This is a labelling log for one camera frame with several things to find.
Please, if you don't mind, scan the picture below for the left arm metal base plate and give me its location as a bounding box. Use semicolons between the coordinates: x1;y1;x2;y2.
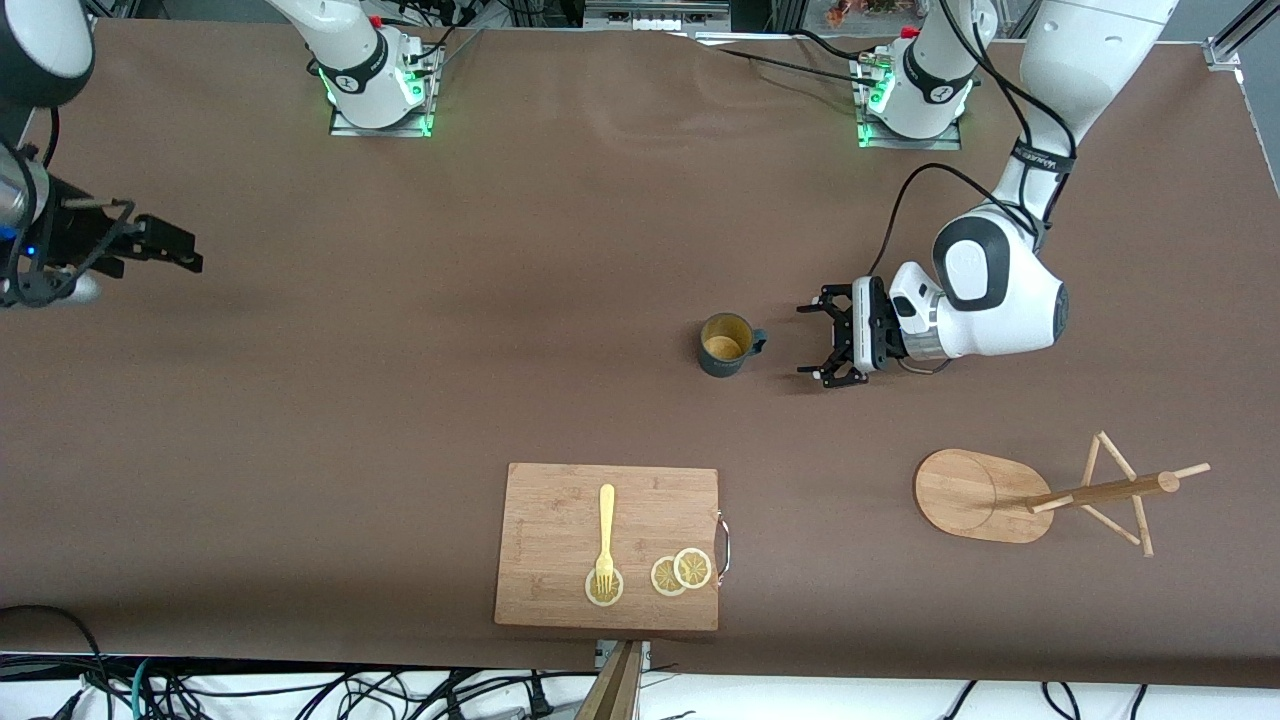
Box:
855;55;964;152

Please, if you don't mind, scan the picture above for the brown table mat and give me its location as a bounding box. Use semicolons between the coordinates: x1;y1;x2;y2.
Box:
0;18;1280;691

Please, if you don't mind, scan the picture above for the wooden cup rack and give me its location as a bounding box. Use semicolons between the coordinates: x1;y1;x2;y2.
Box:
913;430;1212;559

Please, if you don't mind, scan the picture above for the dark teal ribbed cup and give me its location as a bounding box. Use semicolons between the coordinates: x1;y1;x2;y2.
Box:
698;312;770;380

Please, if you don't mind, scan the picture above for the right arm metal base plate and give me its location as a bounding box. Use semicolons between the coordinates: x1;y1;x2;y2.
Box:
328;40;439;139

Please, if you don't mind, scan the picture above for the wooden post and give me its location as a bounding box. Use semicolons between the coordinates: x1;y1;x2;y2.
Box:
572;640;644;720

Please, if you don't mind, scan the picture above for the teal cable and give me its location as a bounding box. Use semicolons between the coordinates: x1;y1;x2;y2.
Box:
130;658;161;720

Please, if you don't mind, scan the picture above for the yellow plastic fork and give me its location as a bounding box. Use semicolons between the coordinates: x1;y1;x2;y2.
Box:
594;484;618;597

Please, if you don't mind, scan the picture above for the bamboo cutting board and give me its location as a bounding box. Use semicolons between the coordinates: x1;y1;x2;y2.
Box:
494;462;721;633

